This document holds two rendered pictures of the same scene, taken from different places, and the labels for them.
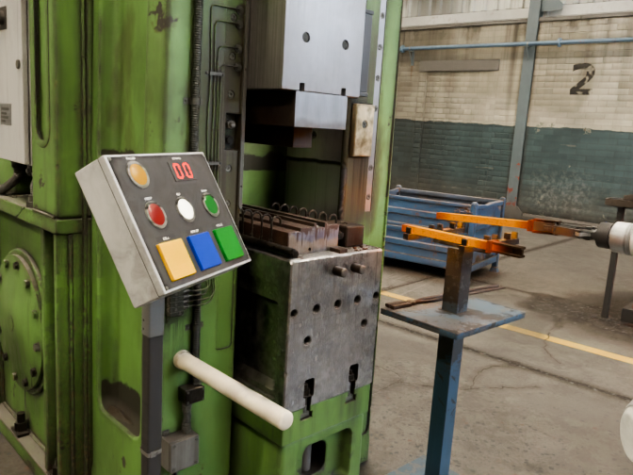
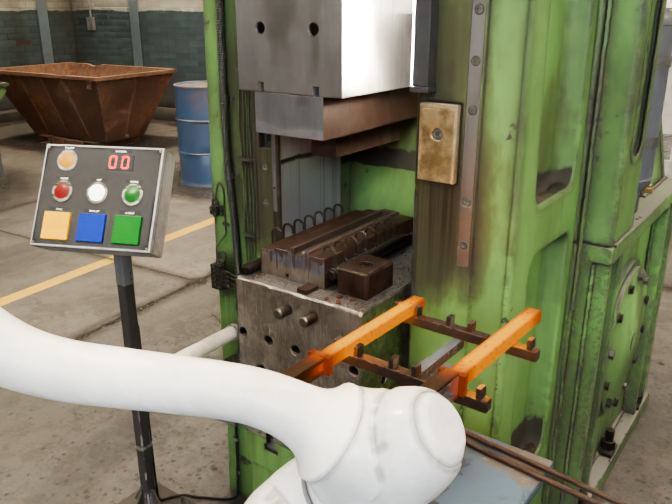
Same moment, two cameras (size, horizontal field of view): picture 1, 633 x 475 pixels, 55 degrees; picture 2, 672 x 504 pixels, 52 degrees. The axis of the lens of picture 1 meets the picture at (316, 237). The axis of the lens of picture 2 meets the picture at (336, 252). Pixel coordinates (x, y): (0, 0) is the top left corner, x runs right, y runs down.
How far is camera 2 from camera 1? 2.22 m
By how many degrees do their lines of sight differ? 77
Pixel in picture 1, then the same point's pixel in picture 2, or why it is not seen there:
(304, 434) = (270, 466)
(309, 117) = (272, 122)
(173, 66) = (209, 65)
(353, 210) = (433, 257)
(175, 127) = (215, 122)
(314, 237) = (291, 264)
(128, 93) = not seen: hidden behind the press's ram
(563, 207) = not seen: outside the picture
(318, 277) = (267, 307)
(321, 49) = (280, 39)
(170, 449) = not seen: hidden behind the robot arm
